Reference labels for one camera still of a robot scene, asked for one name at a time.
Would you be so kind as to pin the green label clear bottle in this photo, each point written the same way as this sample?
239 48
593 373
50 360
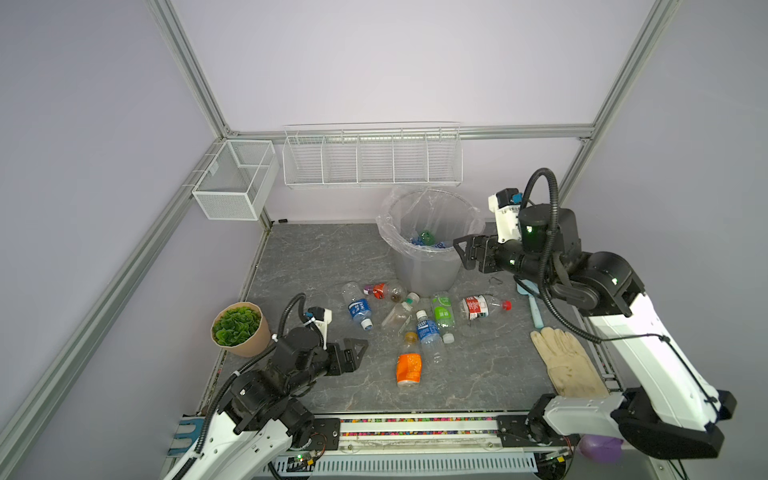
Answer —
444 316

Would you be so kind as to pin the white mesh wall basket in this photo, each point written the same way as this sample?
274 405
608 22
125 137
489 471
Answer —
237 181

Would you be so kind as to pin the blue pocari label bottle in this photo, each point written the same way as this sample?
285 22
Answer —
430 339

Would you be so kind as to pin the small red label purple cap bottle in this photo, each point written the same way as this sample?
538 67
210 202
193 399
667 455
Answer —
391 290

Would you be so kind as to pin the orange label bottle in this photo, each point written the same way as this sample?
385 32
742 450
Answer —
409 363

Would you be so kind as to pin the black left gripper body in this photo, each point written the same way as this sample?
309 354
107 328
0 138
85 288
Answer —
324 363

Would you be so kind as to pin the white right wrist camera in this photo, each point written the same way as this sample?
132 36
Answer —
505 205

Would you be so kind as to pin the grey mesh waste bin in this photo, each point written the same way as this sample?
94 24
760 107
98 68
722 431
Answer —
426 277

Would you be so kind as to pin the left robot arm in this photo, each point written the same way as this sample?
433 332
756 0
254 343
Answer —
257 415

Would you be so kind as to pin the green soda bottle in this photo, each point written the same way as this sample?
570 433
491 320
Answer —
426 238

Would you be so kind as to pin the potted green plant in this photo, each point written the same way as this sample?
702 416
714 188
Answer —
241 330

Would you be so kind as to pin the white wire wall shelf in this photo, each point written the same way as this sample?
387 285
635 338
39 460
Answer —
374 155

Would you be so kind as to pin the blue label bottle white cap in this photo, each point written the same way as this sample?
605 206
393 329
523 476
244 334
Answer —
357 305

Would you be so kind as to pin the beige work glove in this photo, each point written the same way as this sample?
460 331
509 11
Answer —
568 366

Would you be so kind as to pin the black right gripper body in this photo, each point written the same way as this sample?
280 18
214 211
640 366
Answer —
497 257

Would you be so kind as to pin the light blue garden trowel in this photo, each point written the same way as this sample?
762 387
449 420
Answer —
531 292

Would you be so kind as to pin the blue garden fork yellow handle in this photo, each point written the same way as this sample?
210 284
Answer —
186 436

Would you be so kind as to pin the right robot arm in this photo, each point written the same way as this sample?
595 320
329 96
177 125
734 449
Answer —
674 413

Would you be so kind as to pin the clear bottle green band cap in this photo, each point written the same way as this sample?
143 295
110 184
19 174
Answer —
401 312

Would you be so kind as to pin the purple scoop pink handle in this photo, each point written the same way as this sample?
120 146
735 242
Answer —
601 449

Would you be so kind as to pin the red label clear bottle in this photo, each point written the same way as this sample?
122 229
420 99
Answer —
481 306

